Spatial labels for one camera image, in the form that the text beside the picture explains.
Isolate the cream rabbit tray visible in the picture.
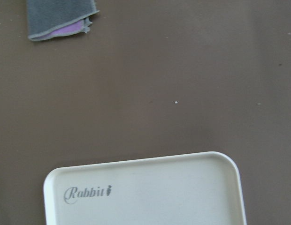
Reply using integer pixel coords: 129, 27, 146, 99
43, 151, 247, 225

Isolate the grey folded cloth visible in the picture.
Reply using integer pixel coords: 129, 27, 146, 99
26, 0, 99, 41

